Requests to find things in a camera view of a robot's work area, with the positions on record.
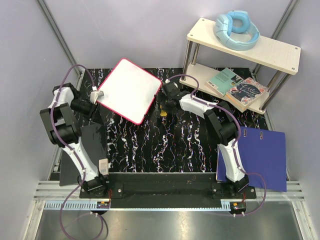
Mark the black flat panel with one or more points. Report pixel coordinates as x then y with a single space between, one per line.
94 139

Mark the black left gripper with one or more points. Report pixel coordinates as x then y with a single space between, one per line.
93 107

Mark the white barcode label tag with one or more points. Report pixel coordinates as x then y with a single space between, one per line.
104 166

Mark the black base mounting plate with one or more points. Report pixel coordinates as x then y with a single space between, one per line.
168 191

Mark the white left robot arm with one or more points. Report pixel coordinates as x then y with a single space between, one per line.
62 129

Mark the light blue headphones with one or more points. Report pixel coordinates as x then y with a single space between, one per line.
236 22

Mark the navy floral book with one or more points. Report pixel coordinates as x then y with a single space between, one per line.
246 93

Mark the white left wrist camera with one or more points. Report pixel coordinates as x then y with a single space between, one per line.
95 94

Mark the teal paperback book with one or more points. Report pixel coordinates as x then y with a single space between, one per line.
225 80

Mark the white two-tier shelf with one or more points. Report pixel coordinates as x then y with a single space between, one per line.
204 54

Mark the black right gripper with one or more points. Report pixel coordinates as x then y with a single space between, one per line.
162 97

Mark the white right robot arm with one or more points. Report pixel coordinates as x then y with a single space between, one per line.
220 124

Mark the blue ring binder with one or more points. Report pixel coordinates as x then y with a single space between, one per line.
258 151

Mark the pink-framed whiteboard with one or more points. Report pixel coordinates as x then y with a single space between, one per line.
129 91

